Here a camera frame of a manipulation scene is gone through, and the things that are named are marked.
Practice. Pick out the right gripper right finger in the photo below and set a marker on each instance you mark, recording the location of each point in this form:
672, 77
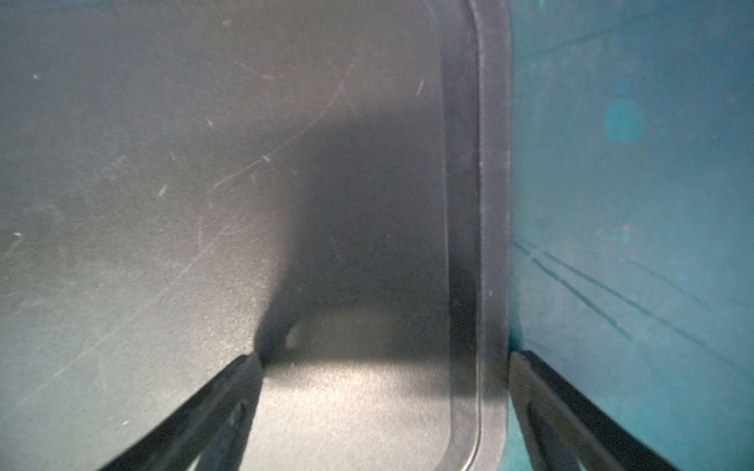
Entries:
564, 430

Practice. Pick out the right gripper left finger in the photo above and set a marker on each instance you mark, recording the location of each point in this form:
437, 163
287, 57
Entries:
209, 431

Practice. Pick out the black cutting board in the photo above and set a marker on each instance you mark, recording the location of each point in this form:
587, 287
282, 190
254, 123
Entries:
185, 183

